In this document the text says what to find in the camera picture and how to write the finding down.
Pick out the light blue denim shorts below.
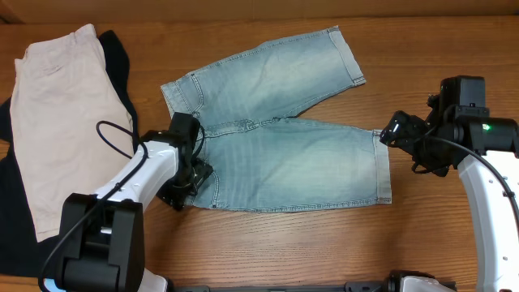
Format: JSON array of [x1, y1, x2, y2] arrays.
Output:
[[161, 27, 392, 213]]

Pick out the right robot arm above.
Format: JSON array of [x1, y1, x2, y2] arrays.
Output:
[[380, 75, 518, 291]]

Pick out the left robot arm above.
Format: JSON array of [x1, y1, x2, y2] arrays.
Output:
[[38, 113, 212, 292]]

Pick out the beige shorts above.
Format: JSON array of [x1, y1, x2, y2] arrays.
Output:
[[10, 24, 133, 242]]

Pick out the light blue cloth piece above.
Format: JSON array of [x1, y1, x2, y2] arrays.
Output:
[[44, 278, 66, 292]]

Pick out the black garment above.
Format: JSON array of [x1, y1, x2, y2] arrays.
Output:
[[1, 30, 138, 277]]

